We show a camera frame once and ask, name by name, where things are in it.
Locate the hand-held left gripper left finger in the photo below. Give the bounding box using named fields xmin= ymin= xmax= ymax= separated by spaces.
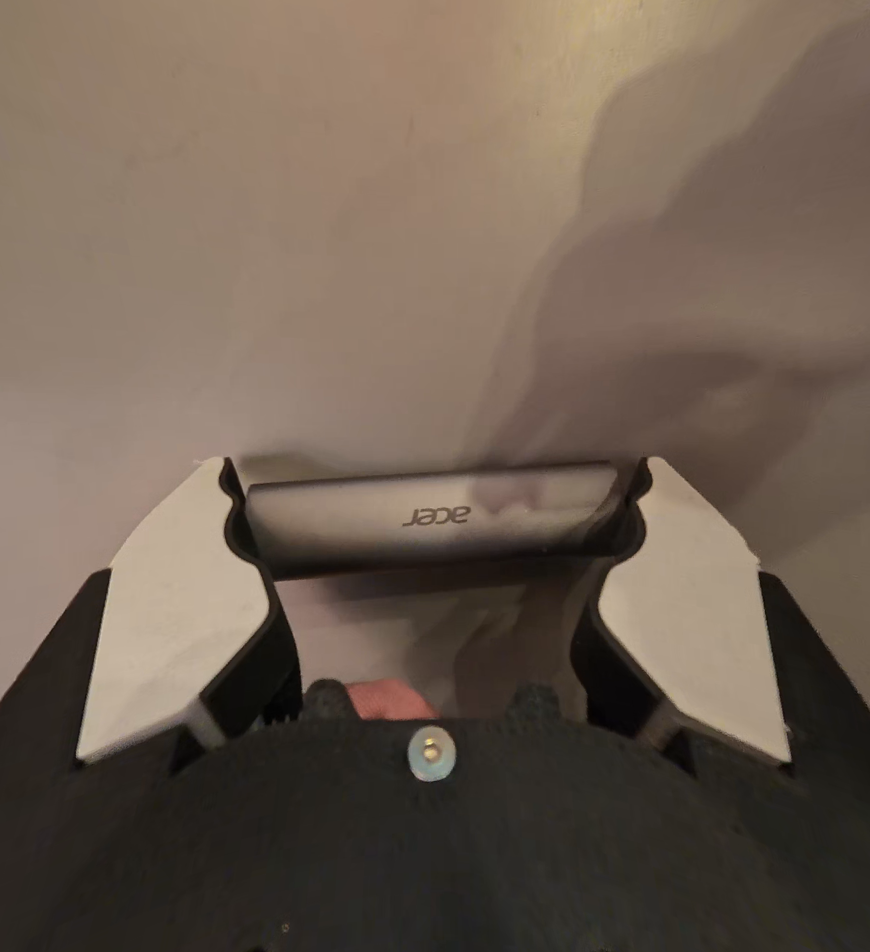
xmin=75 ymin=455 xmax=303 ymax=767

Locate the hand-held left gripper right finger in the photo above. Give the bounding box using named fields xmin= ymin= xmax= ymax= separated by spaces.
xmin=571 ymin=454 xmax=793 ymax=769

